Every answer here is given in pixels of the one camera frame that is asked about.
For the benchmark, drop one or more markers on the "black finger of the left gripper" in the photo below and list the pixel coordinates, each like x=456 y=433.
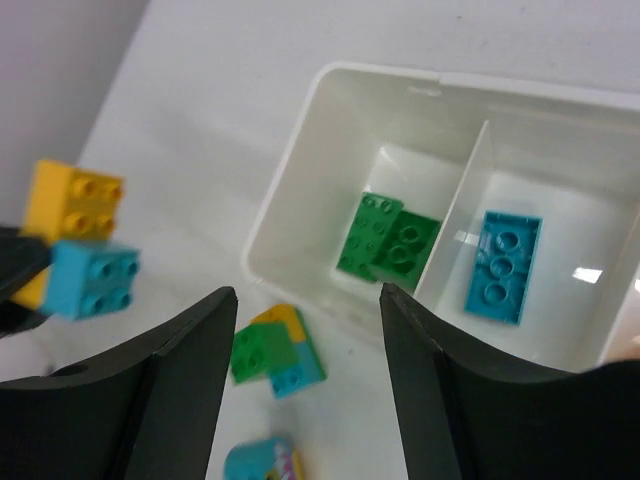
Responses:
x=22 y=258

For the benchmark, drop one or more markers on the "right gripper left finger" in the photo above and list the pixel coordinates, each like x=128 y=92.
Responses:
x=144 y=409

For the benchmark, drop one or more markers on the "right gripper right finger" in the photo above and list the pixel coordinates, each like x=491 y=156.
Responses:
x=467 y=410

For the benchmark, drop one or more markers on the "blue small lego brick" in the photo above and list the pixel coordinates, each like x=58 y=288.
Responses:
x=89 y=279

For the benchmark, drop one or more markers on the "yellow lego brick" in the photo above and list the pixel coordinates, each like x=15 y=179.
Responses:
x=67 y=203

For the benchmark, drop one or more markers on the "green lego brick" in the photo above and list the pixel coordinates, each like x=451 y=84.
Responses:
x=372 y=222
x=405 y=250

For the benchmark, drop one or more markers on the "blue long lego brick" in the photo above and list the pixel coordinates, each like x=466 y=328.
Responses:
x=502 y=268

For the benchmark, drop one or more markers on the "green yellow blue lego stack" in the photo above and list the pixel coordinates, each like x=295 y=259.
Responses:
x=278 y=347

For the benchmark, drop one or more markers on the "white divided container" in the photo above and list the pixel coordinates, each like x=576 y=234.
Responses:
x=454 y=146

